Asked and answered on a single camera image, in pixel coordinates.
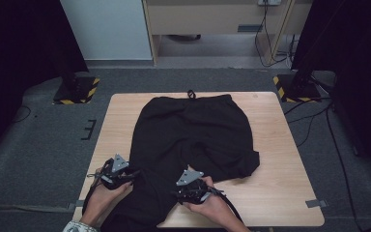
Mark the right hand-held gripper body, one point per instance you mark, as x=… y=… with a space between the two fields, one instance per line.
x=194 y=190

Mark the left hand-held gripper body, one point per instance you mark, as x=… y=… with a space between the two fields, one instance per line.
x=114 y=175

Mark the person's right hand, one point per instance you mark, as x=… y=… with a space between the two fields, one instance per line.
x=211 y=208

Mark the person's left hand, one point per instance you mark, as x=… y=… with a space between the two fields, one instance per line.
x=101 y=199

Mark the grey tape piece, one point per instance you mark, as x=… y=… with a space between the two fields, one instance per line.
x=74 y=205
x=315 y=203

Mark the black stand with striped base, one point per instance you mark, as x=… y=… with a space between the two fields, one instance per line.
x=298 y=88
x=77 y=90

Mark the dark curtain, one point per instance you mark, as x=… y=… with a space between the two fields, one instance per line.
x=360 y=80
x=19 y=64

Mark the white panel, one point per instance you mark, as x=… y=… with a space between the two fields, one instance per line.
x=106 y=29

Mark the light wooden desk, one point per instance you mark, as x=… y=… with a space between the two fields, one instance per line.
x=206 y=17

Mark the white power strip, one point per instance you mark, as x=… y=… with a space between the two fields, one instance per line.
x=269 y=2

